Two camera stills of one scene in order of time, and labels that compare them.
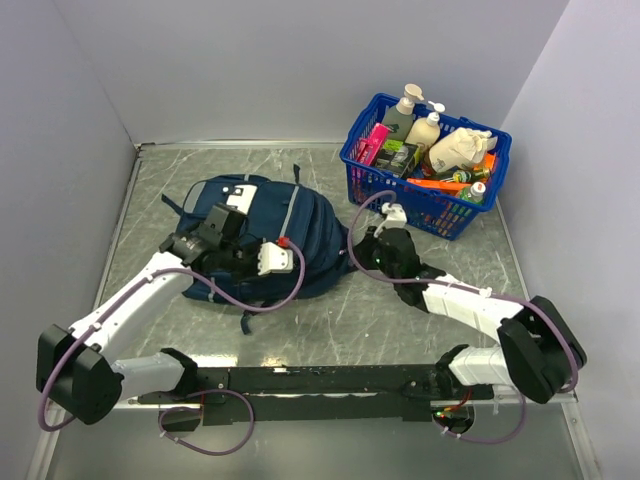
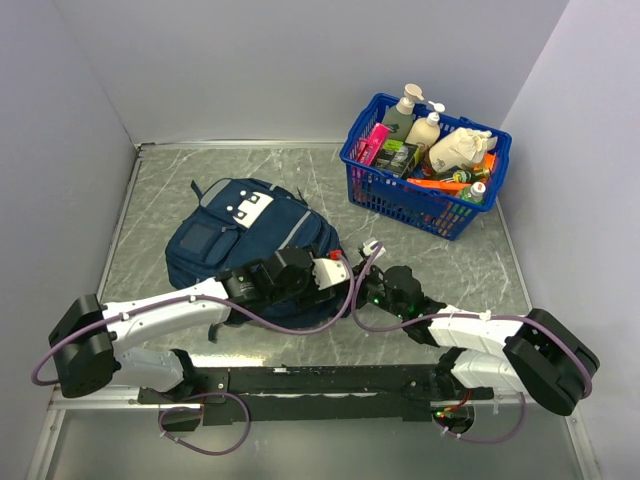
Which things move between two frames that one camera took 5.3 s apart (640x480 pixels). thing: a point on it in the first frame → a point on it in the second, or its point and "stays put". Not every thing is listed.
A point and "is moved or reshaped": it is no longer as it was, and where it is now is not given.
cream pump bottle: [426, 131] stays put
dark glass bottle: [462, 175] stays put
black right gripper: [363, 250] → [372, 272]
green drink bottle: [474, 193] stays put
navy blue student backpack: [278, 210] is moved or reshaped
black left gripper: [254, 246] → [312, 293]
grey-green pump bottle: [399, 116] stays put
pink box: [369, 146] stays put
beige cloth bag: [461, 147] stays put
